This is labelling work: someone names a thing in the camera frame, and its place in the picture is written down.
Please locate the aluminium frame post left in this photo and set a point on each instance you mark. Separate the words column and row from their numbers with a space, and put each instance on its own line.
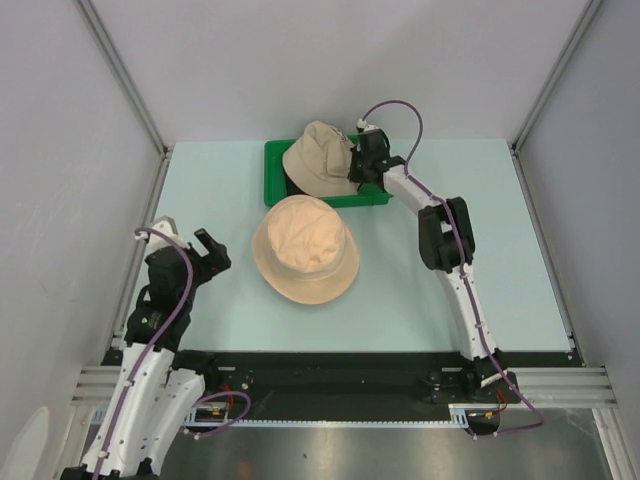
column 97, row 28

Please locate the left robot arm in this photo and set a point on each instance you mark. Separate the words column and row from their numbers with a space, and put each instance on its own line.
column 158, row 383

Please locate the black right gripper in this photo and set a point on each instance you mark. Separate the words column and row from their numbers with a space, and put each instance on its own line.
column 355, row 176

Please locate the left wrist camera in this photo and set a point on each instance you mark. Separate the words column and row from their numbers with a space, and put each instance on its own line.
column 163, row 233

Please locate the aluminium frame post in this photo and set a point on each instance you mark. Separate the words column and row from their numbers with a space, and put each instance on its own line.
column 573, row 43
column 97, row 28

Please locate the green plastic tray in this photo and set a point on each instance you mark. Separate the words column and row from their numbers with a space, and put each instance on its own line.
column 274, row 188

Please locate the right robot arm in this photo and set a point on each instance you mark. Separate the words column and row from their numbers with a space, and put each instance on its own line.
column 446, row 246

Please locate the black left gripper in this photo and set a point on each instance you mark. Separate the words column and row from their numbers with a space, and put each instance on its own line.
column 212, row 262

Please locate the beige smile bucket hat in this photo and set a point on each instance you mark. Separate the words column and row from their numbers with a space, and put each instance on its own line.
column 319, row 161

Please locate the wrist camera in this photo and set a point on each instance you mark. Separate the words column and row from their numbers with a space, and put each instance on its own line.
column 362, row 127
column 163, row 233

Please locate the white cable duct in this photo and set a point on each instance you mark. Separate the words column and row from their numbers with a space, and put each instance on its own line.
column 320, row 422

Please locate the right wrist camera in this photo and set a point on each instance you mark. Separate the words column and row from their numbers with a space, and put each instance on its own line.
column 362, row 127

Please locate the peach embroidered bucket hat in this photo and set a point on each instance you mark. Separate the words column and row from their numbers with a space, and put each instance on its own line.
column 305, row 251

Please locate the aluminium frame post right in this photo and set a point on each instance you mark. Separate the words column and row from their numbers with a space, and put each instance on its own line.
column 573, row 43

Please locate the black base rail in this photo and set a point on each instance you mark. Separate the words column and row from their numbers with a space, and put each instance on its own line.
column 340, row 387

